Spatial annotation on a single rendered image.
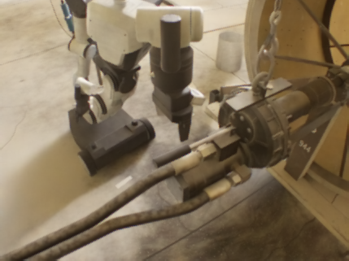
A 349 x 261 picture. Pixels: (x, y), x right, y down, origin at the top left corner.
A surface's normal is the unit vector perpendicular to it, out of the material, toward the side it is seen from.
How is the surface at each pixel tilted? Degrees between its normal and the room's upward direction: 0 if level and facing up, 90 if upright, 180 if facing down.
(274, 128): 48
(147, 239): 0
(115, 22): 53
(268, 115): 25
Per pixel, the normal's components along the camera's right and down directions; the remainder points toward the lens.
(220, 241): 0.00, -0.73
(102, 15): -0.18, 0.08
